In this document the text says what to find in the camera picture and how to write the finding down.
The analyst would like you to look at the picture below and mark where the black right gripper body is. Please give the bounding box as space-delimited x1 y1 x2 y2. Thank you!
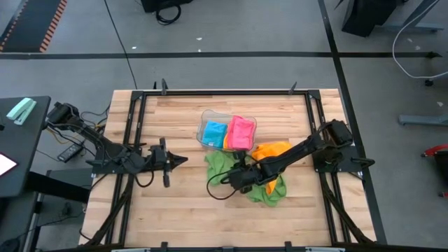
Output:
234 150 269 194

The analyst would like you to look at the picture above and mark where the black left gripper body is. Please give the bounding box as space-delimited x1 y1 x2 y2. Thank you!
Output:
148 136 173 188

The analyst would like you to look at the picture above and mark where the green microfiber towel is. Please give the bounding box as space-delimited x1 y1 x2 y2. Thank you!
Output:
248 174 288 207
204 150 246 186

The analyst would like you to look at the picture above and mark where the blue microfiber towel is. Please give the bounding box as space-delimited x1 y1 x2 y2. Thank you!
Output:
202 120 228 148

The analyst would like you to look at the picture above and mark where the clear plastic bin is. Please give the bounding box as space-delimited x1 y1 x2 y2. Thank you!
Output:
195 108 258 152

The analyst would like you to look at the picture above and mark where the black power adapter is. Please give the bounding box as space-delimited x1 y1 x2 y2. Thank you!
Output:
57 143 85 164

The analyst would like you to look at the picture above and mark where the black desk base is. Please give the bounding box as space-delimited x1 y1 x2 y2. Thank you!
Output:
26 167 92 204

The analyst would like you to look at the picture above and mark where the black side desk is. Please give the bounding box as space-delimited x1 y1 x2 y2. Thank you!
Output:
0 96 52 199

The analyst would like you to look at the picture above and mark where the mint green stapler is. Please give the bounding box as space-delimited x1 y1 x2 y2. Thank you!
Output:
6 97 38 126

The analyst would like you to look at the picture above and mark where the black equipment box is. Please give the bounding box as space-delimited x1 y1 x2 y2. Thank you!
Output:
140 0 194 13

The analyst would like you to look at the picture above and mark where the grey desk foot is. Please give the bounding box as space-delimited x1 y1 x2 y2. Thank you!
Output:
398 113 448 127

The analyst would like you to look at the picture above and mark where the red chair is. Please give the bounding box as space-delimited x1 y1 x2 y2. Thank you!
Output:
421 142 448 199

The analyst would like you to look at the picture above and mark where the black mat orange striped edge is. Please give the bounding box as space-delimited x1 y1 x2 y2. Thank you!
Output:
0 0 68 53

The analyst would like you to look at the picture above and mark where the black cabinet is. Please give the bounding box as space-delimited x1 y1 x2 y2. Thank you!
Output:
341 0 409 38

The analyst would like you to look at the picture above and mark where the grey desk leg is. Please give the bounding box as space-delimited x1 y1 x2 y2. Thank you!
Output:
379 0 446 33

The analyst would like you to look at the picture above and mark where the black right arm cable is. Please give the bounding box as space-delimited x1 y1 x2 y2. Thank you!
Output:
206 169 246 200

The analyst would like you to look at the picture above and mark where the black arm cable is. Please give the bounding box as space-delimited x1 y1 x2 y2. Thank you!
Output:
134 167 155 188
206 169 246 200

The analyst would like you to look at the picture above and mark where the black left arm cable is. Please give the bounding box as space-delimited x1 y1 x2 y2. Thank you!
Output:
134 167 155 188

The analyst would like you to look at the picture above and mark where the black looped floor cable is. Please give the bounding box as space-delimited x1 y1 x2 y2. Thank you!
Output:
79 104 110 129

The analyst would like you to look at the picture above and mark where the yellow floor cable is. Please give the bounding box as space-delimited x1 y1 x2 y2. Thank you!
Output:
47 126 106 145

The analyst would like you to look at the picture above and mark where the coiled black cable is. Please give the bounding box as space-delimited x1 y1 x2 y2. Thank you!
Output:
155 2 183 26

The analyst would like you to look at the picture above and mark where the white floor cable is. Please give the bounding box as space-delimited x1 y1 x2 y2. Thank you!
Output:
391 0 448 80

